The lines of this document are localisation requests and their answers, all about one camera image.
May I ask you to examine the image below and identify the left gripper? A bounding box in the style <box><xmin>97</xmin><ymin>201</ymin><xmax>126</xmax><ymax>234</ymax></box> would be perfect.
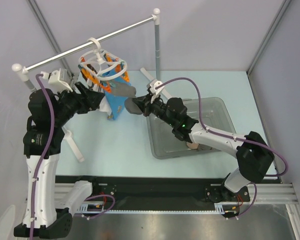
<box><xmin>52</xmin><ymin>81</ymin><xmax>105</xmax><ymax>126</ymax></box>

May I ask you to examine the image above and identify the red reindeer sock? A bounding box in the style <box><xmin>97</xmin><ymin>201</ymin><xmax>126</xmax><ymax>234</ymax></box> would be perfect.
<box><xmin>186</xmin><ymin>142</ymin><xmax>199</xmax><ymax>150</ymax></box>

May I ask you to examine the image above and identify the white black striped sock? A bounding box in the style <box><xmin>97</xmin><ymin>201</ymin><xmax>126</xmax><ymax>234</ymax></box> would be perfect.
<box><xmin>99</xmin><ymin>96</ymin><xmax>112</xmax><ymax>115</ymax></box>

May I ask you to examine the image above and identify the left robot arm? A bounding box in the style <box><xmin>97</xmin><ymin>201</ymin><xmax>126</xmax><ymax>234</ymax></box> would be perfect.
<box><xmin>13</xmin><ymin>82</ymin><xmax>105</xmax><ymax>239</ymax></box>

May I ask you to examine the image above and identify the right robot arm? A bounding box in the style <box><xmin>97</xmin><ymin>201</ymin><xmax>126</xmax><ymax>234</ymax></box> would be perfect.
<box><xmin>125</xmin><ymin>93</ymin><xmax>275</xmax><ymax>201</ymax></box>

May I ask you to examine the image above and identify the white round clip hanger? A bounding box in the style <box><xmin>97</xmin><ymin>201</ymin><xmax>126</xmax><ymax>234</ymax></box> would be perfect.
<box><xmin>78</xmin><ymin>37</ymin><xmax>128</xmax><ymax>81</ymax></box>

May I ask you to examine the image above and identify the orange clothes peg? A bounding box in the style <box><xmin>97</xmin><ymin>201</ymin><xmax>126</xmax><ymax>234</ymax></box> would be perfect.
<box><xmin>102</xmin><ymin>81</ymin><xmax>116</xmax><ymax>94</ymax></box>

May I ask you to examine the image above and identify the blue patterned sock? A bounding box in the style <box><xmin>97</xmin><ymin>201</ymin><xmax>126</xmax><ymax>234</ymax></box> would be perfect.
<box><xmin>104</xmin><ymin>75</ymin><xmax>132</xmax><ymax>121</ymax></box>

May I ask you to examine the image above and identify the brown sock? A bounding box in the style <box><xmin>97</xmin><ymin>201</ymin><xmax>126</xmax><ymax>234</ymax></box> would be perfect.
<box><xmin>86</xmin><ymin>64</ymin><xmax>98</xmax><ymax>74</ymax></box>

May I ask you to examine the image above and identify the grey plastic bin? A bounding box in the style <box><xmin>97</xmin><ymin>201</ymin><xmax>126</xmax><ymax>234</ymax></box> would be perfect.
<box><xmin>147</xmin><ymin>97</ymin><xmax>236</xmax><ymax>160</ymax></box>

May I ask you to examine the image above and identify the white silver clothes rack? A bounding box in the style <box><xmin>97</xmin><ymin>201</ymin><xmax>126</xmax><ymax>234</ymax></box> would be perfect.
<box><xmin>11</xmin><ymin>7</ymin><xmax>177</xmax><ymax>163</ymax></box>

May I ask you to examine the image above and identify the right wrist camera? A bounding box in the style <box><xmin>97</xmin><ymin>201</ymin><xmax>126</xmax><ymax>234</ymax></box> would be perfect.
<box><xmin>148</xmin><ymin>80</ymin><xmax>163</xmax><ymax>104</ymax></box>

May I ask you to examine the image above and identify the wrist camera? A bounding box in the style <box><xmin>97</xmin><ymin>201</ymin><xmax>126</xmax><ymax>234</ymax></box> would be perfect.
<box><xmin>148</xmin><ymin>80</ymin><xmax>163</xmax><ymax>104</ymax></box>
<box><xmin>40</xmin><ymin>68</ymin><xmax>74</xmax><ymax>93</ymax></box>

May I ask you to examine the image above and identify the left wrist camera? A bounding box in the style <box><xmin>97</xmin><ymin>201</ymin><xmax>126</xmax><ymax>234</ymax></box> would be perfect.
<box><xmin>40</xmin><ymin>68</ymin><xmax>74</xmax><ymax>93</ymax></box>

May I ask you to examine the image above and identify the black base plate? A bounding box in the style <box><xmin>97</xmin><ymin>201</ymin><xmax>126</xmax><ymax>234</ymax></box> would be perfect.
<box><xmin>55</xmin><ymin>175</ymin><xmax>253</xmax><ymax>212</ymax></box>

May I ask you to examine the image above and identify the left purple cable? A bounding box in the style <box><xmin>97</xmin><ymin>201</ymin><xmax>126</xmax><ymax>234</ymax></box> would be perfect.
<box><xmin>28</xmin><ymin>73</ymin><xmax>116</xmax><ymax>240</ymax></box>

